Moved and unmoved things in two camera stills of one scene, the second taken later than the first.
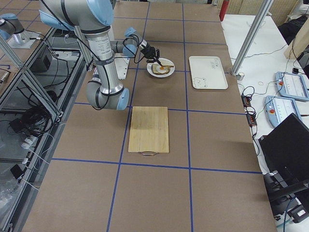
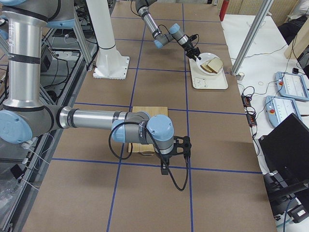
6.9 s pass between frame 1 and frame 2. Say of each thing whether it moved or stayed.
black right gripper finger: moved
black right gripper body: moved
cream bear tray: stayed
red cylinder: stayed
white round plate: moved
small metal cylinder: stayed
